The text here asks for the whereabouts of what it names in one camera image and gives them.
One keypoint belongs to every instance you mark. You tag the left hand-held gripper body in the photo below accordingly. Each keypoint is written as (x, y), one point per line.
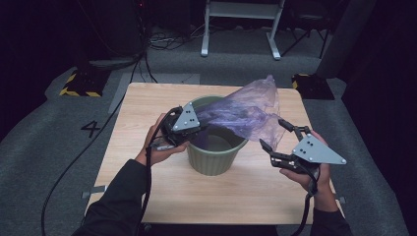
(187, 119)

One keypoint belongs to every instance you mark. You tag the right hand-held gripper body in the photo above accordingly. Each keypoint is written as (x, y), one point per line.
(314, 152)

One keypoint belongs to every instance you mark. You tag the green ribbed trash bin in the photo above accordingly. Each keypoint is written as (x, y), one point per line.
(213, 160)

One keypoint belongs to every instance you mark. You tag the purple plastic trash bag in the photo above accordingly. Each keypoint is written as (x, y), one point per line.
(249, 111)

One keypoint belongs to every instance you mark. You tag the person's right hand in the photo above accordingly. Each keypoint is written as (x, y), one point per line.
(324, 178)

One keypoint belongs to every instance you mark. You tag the person's left hand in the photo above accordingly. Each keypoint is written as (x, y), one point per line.
(157, 152)

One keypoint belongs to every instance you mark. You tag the black tripod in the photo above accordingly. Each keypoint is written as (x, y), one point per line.
(305, 39)

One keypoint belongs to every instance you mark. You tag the grey curtain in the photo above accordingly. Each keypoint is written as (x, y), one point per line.
(347, 36)

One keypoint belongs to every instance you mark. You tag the white metal stand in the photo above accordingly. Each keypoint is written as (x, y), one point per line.
(241, 10)

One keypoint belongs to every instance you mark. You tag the black yellow striped base plate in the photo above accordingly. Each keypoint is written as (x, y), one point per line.
(313, 87)
(85, 83)

